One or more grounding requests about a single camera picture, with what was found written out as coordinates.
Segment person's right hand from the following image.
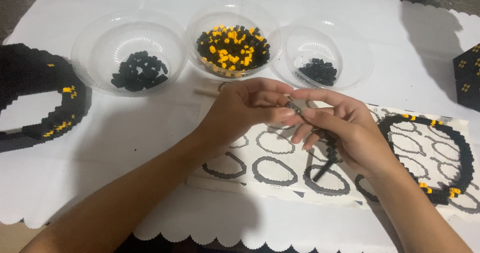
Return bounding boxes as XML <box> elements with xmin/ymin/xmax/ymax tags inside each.
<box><xmin>290</xmin><ymin>89</ymin><xmax>400</xmax><ymax>179</ymax></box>

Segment black brick strip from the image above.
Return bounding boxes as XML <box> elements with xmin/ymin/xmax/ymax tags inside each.
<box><xmin>285</xmin><ymin>101</ymin><xmax>340</xmax><ymax>183</ymax></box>

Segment large black brick arch model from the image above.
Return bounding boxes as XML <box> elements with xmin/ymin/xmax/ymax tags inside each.
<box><xmin>0</xmin><ymin>42</ymin><xmax>93</xmax><ymax>153</ymax></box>

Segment white scalloped table cover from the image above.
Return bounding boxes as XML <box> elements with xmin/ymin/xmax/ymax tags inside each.
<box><xmin>0</xmin><ymin>0</ymin><xmax>480</xmax><ymax>253</ymax></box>

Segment black brick ring yellow spots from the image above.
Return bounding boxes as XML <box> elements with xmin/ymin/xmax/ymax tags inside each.
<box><xmin>377</xmin><ymin>113</ymin><xmax>475</xmax><ymax>206</ymax></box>

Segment printed instruction sheet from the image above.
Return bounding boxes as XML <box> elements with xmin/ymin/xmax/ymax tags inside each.
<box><xmin>186</xmin><ymin>79</ymin><xmax>480</xmax><ymax>222</ymax></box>

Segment pile of black yellow bricks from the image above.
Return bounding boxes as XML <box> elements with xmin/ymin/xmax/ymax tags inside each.
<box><xmin>196</xmin><ymin>24</ymin><xmax>271</xmax><ymax>72</ymax></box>

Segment small pile of dark bricks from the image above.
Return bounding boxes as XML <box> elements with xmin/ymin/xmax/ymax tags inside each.
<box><xmin>298</xmin><ymin>57</ymin><xmax>338</xmax><ymax>87</ymax></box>

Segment person's left hand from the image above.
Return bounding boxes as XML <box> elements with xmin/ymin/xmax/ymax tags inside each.
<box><xmin>194</xmin><ymin>77</ymin><xmax>297</xmax><ymax>159</ymax></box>

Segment black brick block yellow flowers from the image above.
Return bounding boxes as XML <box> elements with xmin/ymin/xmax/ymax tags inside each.
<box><xmin>452</xmin><ymin>42</ymin><xmax>480</xmax><ymax>113</ymax></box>

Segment large clear plastic bowl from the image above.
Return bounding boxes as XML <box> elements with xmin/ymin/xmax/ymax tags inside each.
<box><xmin>71</xmin><ymin>9</ymin><xmax>188</xmax><ymax>98</ymax></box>

